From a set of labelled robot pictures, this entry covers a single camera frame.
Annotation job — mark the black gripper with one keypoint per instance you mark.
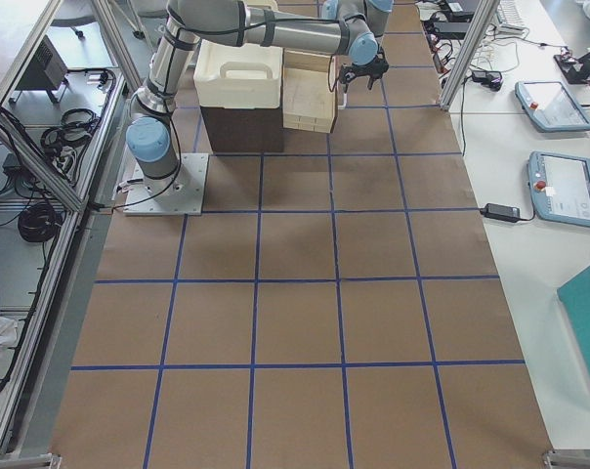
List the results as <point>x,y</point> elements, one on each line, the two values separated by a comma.
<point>368,67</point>

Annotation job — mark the wooden drawer with white handle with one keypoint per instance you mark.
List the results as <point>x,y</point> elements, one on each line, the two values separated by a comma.
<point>308,104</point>

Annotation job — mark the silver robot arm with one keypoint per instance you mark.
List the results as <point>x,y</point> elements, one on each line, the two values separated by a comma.
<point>348,28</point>
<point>374,12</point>

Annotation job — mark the dark wooden drawer cabinet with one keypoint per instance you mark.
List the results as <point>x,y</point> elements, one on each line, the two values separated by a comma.
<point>241,130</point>

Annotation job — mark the white foam tray box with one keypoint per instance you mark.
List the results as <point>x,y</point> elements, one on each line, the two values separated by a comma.
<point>246,77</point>

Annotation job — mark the black power adapter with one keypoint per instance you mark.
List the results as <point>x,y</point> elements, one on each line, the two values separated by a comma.
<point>505,213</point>

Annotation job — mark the far teach pendant tablet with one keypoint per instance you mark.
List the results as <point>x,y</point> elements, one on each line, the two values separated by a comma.
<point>551,107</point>

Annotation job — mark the teach pendant tablet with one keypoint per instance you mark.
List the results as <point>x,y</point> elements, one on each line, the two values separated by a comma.
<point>551,107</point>
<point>559,187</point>

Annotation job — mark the near teach pendant tablet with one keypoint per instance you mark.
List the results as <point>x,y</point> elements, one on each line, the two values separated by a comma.
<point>559,187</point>

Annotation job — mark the aluminium frame post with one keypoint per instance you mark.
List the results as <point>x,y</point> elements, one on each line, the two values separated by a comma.
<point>474,36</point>

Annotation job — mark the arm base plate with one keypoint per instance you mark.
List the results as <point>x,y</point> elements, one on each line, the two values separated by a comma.
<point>169,197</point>

